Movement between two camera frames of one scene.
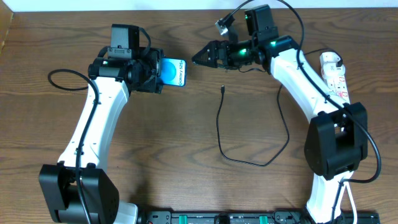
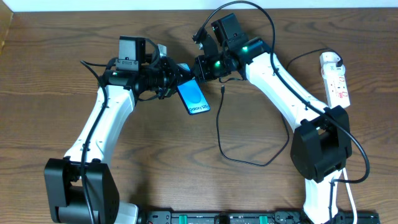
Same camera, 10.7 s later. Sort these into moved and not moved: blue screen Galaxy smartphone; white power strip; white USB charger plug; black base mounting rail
Moved: blue screen Galaxy smartphone
Not moved: white power strip; black base mounting rail; white USB charger plug
